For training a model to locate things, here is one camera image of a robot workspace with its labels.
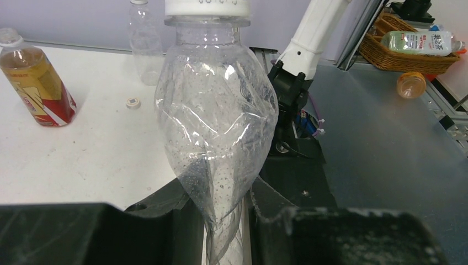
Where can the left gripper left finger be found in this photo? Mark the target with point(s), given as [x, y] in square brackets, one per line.
[163, 228]

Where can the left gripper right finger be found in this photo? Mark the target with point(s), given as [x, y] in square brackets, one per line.
[284, 233]

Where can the clear bottle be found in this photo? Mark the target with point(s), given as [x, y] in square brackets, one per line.
[145, 42]
[217, 111]

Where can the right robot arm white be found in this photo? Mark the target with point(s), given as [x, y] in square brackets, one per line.
[294, 70]

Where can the beige bottle cap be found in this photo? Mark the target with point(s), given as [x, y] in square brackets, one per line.
[133, 103]

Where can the clear empty bottle upright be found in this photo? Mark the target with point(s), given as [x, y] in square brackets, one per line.
[145, 42]

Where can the orange bottle lying down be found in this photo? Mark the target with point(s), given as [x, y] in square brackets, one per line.
[411, 85]

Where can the tea bottle red label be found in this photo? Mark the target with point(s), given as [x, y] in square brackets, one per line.
[35, 80]

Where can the green tea bottle in basket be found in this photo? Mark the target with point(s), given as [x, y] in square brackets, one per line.
[427, 43]

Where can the wicker basket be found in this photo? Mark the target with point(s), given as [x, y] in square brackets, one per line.
[383, 58]

